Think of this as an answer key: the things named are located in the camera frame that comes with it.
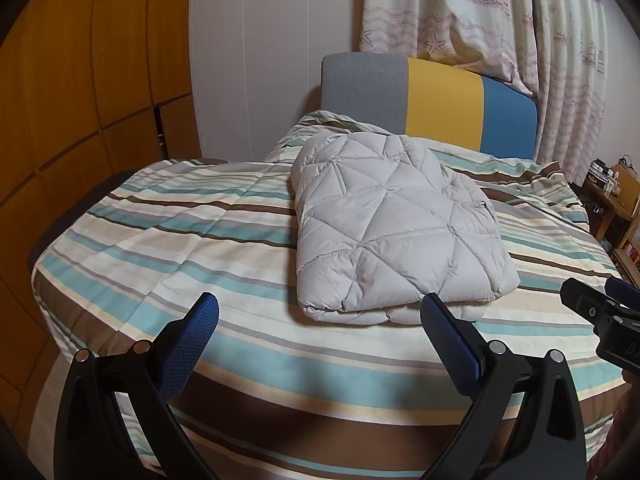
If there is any wooden wardrobe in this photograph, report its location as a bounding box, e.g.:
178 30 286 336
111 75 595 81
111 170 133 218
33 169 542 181
0 0 203 411

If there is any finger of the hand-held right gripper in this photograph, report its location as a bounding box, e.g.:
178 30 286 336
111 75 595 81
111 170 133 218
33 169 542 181
559 277 610 333
604 276 640 307

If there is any striped duvet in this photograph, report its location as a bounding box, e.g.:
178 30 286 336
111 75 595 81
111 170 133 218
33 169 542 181
30 109 623 480

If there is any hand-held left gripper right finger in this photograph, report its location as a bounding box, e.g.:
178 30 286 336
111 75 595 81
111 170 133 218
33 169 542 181
420 292 588 480

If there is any ship print curtain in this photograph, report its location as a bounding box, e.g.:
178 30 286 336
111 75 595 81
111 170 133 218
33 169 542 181
361 0 535 97
520 0 609 186

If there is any white quilted puffer jacket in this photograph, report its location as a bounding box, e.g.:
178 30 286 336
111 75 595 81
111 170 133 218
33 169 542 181
290 131 519 325

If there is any wooden side table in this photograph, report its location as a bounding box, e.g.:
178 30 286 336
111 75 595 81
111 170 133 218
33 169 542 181
582 157 640 283

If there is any grey yellow blue headboard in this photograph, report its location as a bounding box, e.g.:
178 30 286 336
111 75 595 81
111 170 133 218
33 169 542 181
321 52 538 161

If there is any dark bed base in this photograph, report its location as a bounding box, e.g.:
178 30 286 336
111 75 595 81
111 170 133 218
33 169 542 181
27 169 142 267

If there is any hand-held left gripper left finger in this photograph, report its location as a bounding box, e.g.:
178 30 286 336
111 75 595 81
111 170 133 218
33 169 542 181
52 291 221 480

